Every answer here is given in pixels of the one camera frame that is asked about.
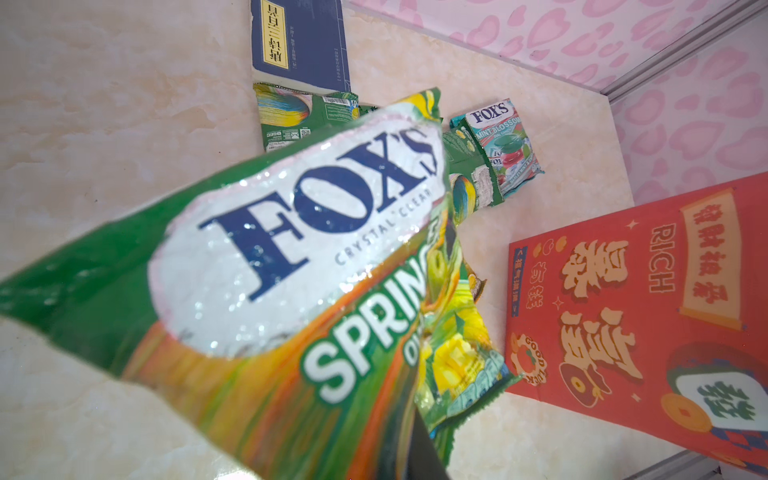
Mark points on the green snack packet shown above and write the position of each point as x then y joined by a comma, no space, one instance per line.
473,181
287,115

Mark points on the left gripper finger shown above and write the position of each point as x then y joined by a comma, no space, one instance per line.
423,461

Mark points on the yellow green candy packet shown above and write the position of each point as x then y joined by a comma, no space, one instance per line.
460,370

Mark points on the mint Fox's candy packet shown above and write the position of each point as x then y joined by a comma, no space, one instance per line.
498,129

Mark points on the red white paper bag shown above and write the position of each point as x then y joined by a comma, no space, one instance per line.
653,318

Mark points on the green Fox's spring packet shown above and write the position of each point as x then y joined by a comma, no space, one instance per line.
279,305

